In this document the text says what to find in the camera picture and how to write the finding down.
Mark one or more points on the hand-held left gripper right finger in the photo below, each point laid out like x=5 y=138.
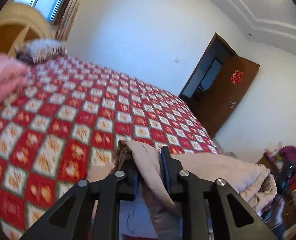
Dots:
x=164 y=170

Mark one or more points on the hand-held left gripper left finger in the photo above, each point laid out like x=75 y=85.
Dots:
x=135 y=183

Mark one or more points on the purple cloth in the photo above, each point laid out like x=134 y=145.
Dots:
x=291 y=155

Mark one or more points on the wooden cabinet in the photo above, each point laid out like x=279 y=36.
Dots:
x=267 y=163

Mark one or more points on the red checked printed bedspread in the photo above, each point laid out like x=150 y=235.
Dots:
x=88 y=110

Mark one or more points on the brown wooden door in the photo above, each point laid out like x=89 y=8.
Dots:
x=223 y=105

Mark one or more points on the red paper door decoration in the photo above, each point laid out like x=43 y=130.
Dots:
x=237 y=77

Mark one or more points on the striped pillow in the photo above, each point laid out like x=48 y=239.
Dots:
x=44 y=50

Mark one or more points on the pink folded quilt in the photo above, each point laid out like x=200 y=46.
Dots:
x=2 y=80

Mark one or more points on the beige floral curtain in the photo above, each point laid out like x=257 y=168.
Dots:
x=70 y=10

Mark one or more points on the cream and wood headboard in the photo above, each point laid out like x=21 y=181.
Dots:
x=10 y=22

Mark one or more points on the white wall switch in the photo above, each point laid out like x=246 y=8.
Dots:
x=177 y=60

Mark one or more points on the dark wooden door frame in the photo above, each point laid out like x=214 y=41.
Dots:
x=203 y=65

